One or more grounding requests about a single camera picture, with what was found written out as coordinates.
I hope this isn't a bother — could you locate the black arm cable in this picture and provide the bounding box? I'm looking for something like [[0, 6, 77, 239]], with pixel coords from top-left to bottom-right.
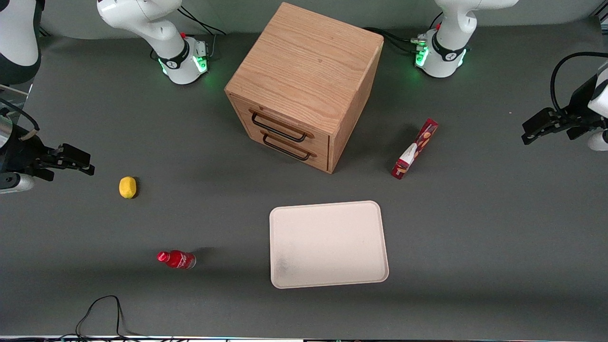
[[0, 97, 40, 141], [550, 51, 608, 117]]

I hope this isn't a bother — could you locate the thin black looped cable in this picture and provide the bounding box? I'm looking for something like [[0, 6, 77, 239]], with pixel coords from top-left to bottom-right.
[[75, 295, 143, 341]]

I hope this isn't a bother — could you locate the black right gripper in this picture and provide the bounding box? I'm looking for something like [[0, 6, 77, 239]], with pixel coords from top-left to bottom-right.
[[0, 124, 95, 182]]

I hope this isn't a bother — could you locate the beige plastic tray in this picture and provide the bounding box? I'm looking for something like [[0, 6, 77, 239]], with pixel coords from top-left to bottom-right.
[[269, 200, 390, 289]]

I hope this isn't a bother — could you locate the black right base cable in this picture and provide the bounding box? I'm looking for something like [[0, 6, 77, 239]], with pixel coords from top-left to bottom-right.
[[177, 5, 227, 37]]

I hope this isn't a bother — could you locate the black metal drawer handle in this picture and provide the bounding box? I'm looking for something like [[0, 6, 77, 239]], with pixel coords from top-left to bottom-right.
[[250, 110, 314, 143], [261, 132, 318, 162]]

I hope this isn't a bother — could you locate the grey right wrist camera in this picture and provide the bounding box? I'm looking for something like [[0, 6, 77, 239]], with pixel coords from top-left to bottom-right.
[[0, 172, 36, 194]]

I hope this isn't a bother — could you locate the yellow lemon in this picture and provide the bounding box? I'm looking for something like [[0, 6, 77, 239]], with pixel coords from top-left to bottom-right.
[[118, 176, 138, 200]]

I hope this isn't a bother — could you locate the red cola bottle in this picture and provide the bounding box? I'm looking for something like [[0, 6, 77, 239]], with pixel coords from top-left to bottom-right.
[[157, 250, 197, 270]]

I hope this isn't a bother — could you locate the wooden drawer front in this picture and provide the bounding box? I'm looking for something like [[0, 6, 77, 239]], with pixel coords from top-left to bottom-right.
[[230, 96, 330, 153], [236, 121, 330, 172]]

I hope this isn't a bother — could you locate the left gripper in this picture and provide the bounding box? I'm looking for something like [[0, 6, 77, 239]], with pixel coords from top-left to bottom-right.
[[522, 74, 608, 146]]

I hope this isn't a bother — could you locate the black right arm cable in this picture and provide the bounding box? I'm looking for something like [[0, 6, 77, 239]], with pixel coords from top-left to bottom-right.
[[0, 97, 40, 141]]

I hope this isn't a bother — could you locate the black left base cable bundle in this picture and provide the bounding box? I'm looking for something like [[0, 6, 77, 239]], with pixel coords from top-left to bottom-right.
[[362, 27, 421, 54]]

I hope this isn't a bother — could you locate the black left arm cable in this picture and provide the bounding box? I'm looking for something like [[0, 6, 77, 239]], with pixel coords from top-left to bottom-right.
[[550, 51, 608, 117]]

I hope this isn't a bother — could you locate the red cookie box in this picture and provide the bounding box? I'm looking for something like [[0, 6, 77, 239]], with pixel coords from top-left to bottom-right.
[[391, 118, 439, 180]]

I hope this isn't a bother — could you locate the wooden drawer cabinet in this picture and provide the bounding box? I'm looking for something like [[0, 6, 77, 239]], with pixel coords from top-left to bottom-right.
[[225, 2, 385, 174]]

